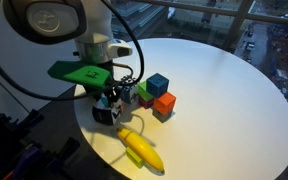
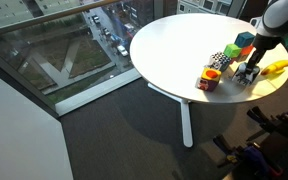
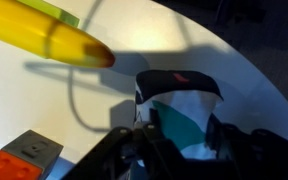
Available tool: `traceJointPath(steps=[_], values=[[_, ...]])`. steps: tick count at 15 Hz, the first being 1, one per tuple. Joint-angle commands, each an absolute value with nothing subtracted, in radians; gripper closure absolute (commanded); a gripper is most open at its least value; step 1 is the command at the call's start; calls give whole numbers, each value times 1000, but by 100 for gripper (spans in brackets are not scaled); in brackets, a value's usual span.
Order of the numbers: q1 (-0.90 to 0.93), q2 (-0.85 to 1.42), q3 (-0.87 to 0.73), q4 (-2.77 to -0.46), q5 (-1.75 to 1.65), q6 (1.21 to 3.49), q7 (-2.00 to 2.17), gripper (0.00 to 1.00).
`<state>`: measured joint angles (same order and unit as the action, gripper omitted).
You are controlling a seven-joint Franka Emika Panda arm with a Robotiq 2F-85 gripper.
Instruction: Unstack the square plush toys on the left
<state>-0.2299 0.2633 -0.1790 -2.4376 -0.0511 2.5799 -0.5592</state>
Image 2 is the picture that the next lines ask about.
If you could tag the black bar clamp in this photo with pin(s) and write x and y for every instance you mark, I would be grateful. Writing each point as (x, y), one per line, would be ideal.
(224, 145)
(261, 119)

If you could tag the white parked car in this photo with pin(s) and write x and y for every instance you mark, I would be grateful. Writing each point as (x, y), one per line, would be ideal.
(122, 50)

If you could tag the blue foam cube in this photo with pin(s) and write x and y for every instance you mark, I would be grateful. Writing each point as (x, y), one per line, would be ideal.
(244, 39)

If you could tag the magenta foam cube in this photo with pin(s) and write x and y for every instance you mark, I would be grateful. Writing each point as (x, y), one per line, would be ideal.
(233, 60)

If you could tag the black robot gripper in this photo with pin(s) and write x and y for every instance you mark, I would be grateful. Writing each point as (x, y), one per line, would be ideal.
(255, 58)

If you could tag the black white checkered plush cube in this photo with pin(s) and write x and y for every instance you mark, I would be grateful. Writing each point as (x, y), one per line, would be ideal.
(220, 61)

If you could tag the white table base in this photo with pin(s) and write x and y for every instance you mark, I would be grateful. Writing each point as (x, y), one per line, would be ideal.
(186, 120)

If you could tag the dark window frame post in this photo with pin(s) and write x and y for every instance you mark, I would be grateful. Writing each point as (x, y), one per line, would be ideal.
(20, 83)

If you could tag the orange foam cube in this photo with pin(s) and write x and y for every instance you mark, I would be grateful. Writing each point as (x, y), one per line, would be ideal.
(245, 51)

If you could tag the white window sill frame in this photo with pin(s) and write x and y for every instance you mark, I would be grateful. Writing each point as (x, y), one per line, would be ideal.
(97, 91)

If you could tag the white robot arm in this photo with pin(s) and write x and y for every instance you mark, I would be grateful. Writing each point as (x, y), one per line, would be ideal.
(280, 16)

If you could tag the green foam cube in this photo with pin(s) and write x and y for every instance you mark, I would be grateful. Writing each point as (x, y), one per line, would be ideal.
(232, 50)

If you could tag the wooden handrail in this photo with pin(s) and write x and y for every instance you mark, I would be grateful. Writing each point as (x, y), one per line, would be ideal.
(44, 18)

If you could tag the yellow plush cube red circle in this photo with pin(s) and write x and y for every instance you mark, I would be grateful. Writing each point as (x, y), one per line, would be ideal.
(210, 79)

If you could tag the yellow toy banana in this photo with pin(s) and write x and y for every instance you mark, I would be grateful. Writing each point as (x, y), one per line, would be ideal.
(275, 67)

